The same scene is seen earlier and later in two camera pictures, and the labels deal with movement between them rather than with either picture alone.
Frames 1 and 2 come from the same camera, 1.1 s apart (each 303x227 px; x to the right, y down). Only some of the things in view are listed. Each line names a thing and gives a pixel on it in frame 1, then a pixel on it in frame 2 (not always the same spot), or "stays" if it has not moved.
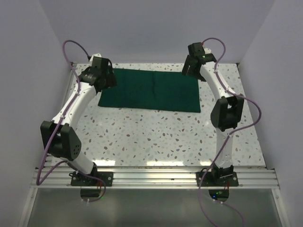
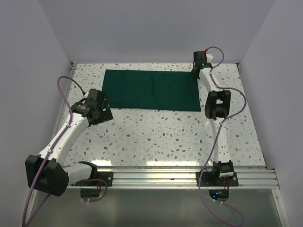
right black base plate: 209,180 stays
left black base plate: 78,179 stays
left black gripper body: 87,71 -> 103,116
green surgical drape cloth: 154,90 stays
